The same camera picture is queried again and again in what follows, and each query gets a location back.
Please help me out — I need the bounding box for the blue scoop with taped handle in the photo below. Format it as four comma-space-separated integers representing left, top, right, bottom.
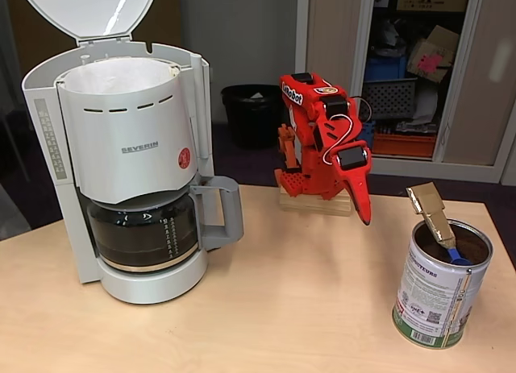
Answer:
405, 182, 469, 266

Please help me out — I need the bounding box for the brown ground coffee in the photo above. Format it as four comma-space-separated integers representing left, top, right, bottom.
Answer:
414, 226, 491, 267

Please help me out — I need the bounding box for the white green coffee tin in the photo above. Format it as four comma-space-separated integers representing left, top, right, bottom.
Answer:
392, 218, 494, 350

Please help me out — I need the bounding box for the white drip coffee maker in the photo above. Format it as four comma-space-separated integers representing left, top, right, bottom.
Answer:
15, 0, 213, 305

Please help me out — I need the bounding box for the white paper coffee filter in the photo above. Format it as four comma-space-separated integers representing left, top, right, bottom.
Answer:
64, 56, 174, 96

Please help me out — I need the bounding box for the small blue plastic crate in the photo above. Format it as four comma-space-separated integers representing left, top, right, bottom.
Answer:
361, 121, 377, 147

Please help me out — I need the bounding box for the light wooden base block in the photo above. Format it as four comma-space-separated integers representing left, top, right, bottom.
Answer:
279, 185, 353, 217

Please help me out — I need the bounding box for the orange plastic crate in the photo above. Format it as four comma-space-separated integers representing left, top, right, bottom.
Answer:
372, 131, 437, 156

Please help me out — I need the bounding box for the grey perforated crate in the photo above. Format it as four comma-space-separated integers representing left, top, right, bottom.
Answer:
361, 77, 418, 121

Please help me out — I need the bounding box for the white plastic bag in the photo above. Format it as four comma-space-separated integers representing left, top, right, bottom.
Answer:
413, 85, 439, 123

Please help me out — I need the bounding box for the large blue plastic crate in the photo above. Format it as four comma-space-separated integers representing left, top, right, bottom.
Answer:
364, 56, 406, 83

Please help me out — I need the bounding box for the black waste bin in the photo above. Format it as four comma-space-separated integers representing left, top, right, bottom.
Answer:
220, 84, 288, 151

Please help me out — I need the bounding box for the cardboard box pink sticker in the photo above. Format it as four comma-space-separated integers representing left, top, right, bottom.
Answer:
406, 24, 461, 83

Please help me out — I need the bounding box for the black crumpled bag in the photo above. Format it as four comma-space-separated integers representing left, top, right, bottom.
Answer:
368, 18, 408, 60

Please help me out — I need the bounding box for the grey tambour door cabinet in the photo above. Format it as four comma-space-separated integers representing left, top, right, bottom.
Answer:
295, 0, 516, 184

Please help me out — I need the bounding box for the white servo cable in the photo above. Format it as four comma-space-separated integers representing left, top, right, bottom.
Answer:
322, 114, 362, 164

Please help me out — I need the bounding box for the glass carafe grey handle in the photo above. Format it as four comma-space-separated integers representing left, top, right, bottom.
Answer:
85, 175, 245, 276

